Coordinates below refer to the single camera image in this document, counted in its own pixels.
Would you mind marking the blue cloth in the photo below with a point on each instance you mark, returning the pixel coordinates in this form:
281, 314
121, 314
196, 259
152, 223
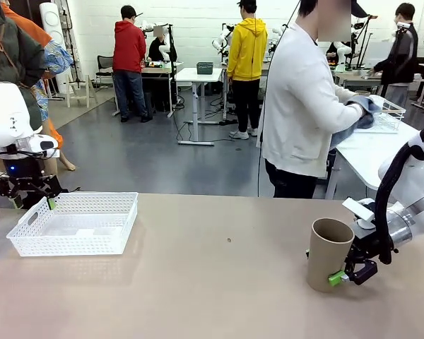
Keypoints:
365, 120

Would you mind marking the person in yellow hoodie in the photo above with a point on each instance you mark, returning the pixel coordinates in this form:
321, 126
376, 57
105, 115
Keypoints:
247, 53

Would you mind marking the white side table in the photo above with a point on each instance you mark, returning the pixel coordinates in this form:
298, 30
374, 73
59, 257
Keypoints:
364, 155

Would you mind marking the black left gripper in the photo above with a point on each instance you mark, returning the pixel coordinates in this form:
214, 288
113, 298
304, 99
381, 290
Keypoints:
23, 169

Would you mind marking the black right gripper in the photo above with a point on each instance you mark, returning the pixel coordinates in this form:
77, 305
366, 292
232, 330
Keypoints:
367, 247

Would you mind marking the white perforated plastic basket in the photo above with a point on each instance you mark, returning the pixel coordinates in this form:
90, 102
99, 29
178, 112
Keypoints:
74, 247

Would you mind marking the white height-adjustable desk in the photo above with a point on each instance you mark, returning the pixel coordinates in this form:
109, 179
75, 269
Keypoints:
198, 76

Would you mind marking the black mesh chair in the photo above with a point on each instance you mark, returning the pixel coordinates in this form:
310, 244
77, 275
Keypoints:
104, 65

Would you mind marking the white wooden step stool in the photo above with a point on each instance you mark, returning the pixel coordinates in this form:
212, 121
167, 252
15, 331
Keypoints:
77, 88

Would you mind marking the brown cup brown inside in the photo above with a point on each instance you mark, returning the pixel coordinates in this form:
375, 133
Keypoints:
325, 261

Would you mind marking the figure in orange blue clothes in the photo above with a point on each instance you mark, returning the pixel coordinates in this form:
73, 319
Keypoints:
56, 56

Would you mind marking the seated person in black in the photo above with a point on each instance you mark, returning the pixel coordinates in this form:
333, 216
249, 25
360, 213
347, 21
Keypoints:
159, 47

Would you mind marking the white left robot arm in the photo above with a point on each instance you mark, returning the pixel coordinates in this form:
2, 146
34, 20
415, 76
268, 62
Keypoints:
3, 113

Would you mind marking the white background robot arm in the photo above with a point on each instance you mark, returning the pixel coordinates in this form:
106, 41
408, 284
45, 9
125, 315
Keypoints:
222, 39
166, 42
276, 35

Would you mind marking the person in red hoodie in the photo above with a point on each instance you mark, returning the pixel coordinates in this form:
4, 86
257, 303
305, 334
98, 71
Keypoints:
129, 49

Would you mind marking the dark green storage basket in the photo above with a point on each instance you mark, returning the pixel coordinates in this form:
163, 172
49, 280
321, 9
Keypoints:
205, 68

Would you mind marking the person's right forearm white sleeve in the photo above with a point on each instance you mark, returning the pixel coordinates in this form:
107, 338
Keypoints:
346, 102

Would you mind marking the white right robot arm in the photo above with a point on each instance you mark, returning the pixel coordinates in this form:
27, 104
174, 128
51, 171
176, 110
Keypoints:
420, 176

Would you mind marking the person in white cardigan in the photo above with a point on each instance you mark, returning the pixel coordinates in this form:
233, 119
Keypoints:
297, 106

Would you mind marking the person in black jacket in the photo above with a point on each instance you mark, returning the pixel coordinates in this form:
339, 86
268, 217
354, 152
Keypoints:
399, 60

